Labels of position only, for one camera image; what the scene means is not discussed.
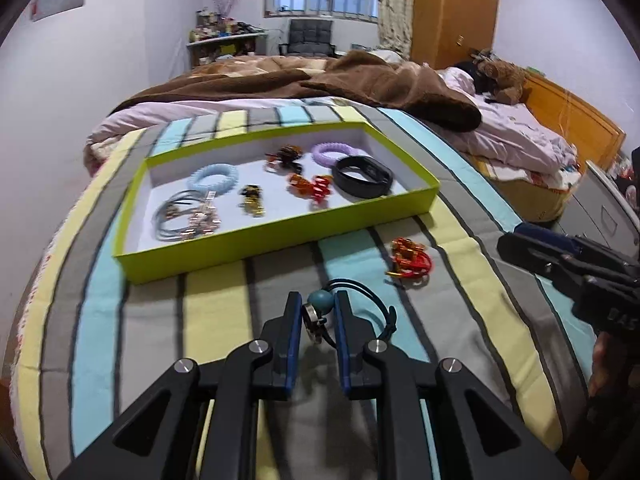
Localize clutter of bottles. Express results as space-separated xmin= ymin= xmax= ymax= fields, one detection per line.
xmin=189 ymin=7 xmax=266 ymax=43

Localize blue spiral hair tie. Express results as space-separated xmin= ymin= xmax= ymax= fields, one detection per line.
xmin=189 ymin=164 xmax=240 ymax=195

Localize teal bead black hair tie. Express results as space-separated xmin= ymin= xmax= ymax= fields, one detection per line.
xmin=300 ymin=280 xmax=398 ymax=346

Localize person's right hand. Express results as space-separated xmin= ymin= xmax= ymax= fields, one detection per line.
xmin=589 ymin=330 xmax=618 ymax=401

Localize black gold hair clip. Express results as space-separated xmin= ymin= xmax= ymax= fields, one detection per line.
xmin=239 ymin=185 xmax=266 ymax=218

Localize green cardboard tray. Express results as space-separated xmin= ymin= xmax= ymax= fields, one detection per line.
xmin=112 ymin=119 xmax=441 ymax=286

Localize red bead bracelet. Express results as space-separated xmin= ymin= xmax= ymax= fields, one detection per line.
xmin=286 ymin=172 xmax=335 ymax=208

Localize cluttered shelf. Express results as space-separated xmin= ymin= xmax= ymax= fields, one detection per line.
xmin=186 ymin=32 xmax=268 ymax=68

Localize black chair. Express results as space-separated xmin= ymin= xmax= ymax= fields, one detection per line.
xmin=278 ymin=19 xmax=337 ymax=57

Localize black cloth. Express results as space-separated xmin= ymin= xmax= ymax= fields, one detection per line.
xmin=452 ymin=60 xmax=493 ymax=96

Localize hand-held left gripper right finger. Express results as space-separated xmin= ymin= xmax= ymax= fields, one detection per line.
xmin=334 ymin=290 xmax=573 ymax=480

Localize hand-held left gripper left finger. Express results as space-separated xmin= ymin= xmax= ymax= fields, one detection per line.
xmin=55 ymin=290 xmax=303 ymax=480

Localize striped quilt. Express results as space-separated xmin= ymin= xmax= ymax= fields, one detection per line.
xmin=0 ymin=95 xmax=601 ymax=480

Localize pink duvet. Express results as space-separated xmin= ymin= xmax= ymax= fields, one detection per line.
xmin=82 ymin=67 xmax=581 ymax=181

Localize red knot bracelet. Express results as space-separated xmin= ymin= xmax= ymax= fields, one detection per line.
xmin=385 ymin=237 xmax=434 ymax=288

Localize wooden wardrobe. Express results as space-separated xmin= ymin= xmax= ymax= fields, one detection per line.
xmin=410 ymin=0 xmax=501 ymax=71

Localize rhinestone hair clip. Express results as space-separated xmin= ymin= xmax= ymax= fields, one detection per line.
xmin=177 ymin=195 xmax=223 ymax=238

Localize purple spiral hair tie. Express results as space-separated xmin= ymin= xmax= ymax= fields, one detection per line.
xmin=310 ymin=142 xmax=353 ymax=170

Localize yellow patterned bed sheet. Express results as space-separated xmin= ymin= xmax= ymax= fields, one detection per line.
xmin=475 ymin=157 xmax=576 ymax=223

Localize black wristband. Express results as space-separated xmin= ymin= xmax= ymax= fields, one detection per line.
xmin=332 ymin=156 xmax=394 ymax=198

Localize white drawer cabinet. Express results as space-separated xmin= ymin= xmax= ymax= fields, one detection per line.
xmin=560 ymin=160 xmax=640 ymax=281

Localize patterned curtain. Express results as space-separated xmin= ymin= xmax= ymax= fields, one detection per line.
xmin=377 ymin=0 xmax=416 ymax=58

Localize brown fleece blanket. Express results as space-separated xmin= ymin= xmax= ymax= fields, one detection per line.
xmin=112 ymin=50 xmax=483 ymax=133

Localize brown teddy bear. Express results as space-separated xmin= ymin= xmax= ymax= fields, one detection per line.
xmin=470 ymin=49 xmax=533 ymax=106

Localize grey hair ties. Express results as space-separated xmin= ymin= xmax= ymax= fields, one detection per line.
xmin=152 ymin=189 xmax=211 ymax=243

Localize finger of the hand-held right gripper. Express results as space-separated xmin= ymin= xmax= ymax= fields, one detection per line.
xmin=512 ymin=222 xmax=626 ymax=266
xmin=497 ymin=232 xmax=586 ymax=291

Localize wooden headboard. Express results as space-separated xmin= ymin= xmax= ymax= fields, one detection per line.
xmin=520 ymin=71 xmax=628 ymax=166

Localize dark amber bead bracelet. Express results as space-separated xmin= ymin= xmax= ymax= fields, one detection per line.
xmin=264 ymin=145 xmax=303 ymax=172

